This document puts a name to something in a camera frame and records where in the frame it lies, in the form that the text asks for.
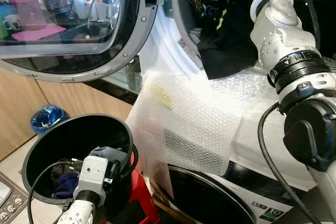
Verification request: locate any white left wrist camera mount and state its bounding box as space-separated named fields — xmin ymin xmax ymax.
xmin=73 ymin=155 xmax=110 ymax=194

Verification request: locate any red plastic stool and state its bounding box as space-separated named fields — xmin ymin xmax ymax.
xmin=113 ymin=169 xmax=161 ymax=224

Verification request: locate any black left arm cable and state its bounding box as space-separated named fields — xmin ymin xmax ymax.
xmin=27 ymin=158 xmax=80 ymax=224

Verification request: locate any grey garment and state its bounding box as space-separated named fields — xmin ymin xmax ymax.
xmin=88 ymin=146 xmax=131 ymax=173

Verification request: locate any yellow sticker under wrap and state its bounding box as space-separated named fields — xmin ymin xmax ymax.
xmin=152 ymin=87 xmax=174 ymax=109

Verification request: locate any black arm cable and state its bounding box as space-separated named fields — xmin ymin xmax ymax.
xmin=256 ymin=0 xmax=322 ymax=224
xmin=27 ymin=158 xmax=80 ymax=224

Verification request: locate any wooden cabinet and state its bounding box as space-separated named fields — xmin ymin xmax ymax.
xmin=0 ymin=69 xmax=135 ymax=159

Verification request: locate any bin with blue bag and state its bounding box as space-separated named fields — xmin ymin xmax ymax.
xmin=30 ymin=104 xmax=70 ymax=136

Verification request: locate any dark blue garment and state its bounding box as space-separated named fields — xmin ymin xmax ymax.
xmin=51 ymin=172 xmax=81 ymax=200

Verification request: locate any white tumble dryer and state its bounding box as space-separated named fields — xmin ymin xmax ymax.
xmin=134 ymin=0 xmax=336 ymax=194

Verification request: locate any black plastic bucket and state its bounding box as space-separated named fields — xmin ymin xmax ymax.
xmin=22 ymin=114 xmax=139 ymax=222

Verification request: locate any round glass dryer door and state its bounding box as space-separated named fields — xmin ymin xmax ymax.
xmin=0 ymin=0 xmax=161 ymax=83

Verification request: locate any white washing machine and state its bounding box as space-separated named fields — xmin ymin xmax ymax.
xmin=150 ymin=161 xmax=317 ymax=224

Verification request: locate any clear bubble wrap sheet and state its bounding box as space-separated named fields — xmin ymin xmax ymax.
xmin=126 ymin=69 xmax=296 ymax=194

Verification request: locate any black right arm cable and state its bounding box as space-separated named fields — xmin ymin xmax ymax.
xmin=256 ymin=0 xmax=322 ymax=224

